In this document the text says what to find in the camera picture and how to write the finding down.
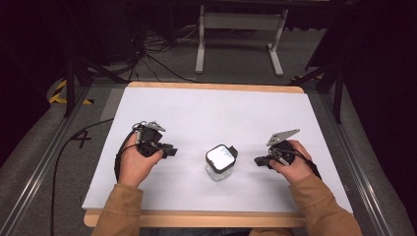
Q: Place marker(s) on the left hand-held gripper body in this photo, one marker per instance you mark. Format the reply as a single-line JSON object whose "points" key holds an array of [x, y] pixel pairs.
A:
{"points": [[149, 136]]}

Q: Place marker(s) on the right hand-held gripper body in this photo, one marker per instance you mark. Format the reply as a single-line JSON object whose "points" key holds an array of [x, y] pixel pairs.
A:
{"points": [[282, 146]]}

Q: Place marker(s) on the person's right hand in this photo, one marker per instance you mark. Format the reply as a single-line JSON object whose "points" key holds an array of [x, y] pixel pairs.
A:
{"points": [[295, 168]]}

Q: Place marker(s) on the person's left hand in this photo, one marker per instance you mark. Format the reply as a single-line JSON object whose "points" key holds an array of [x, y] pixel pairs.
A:
{"points": [[136, 167]]}

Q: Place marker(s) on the clear jar with white lid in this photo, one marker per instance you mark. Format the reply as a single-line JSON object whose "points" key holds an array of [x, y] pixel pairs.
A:
{"points": [[220, 160]]}

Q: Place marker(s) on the white table mat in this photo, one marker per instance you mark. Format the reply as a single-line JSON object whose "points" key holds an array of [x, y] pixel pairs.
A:
{"points": [[209, 111]]}

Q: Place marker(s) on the wooden table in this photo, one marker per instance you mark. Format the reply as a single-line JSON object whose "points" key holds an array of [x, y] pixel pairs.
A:
{"points": [[196, 219]]}

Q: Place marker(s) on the black tripod stand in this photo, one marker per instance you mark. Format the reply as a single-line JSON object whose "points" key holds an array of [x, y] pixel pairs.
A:
{"points": [[70, 85], [337, 88]]}

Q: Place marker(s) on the yellow black hazard tape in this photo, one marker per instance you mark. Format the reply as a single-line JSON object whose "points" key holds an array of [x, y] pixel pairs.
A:
{"points": [[57, 93]]}

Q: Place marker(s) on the white metal stand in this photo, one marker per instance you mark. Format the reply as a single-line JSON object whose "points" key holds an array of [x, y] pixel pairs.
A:
{"points": [[241, 21]]}

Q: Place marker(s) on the aluminium rail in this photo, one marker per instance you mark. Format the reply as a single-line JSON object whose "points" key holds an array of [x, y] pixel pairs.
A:
{"points": [[360, 170], [42, 164]]}

